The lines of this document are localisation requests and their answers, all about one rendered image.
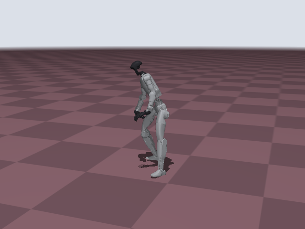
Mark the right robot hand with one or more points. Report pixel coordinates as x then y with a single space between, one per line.
136 112

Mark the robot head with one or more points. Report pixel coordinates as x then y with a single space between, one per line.
136 65

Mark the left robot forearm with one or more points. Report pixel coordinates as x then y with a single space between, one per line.
151 102

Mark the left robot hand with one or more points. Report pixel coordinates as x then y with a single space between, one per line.
141 114

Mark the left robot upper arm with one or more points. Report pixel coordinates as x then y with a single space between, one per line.
148 81

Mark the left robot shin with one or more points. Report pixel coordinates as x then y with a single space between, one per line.
161 153

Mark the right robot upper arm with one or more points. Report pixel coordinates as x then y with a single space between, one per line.
143 95

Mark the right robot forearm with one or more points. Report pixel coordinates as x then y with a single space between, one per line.
139 105

